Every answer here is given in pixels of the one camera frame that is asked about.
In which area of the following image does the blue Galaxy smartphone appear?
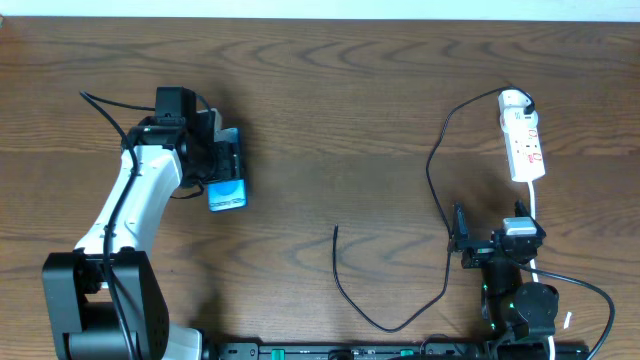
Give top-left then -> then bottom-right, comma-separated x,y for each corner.
206,126 -> 248,213

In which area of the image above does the black charger cable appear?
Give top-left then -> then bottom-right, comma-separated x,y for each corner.
332,85 -> 537,334

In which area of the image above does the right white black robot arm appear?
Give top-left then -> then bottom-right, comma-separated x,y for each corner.
451,201 -> 559,343

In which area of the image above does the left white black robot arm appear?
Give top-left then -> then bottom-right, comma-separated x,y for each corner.
42,87 -> 247,359

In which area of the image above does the white USB charger adapter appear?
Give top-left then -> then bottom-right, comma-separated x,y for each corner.
498,89 -> 538,122

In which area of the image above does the white power strip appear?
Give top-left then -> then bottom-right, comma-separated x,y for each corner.
500,108 -> 546,183

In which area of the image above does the white paper scrap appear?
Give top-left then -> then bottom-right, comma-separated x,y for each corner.
563,311 -> 572,329

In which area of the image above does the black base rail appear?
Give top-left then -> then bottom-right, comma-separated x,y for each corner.
202,341 -> 591,360

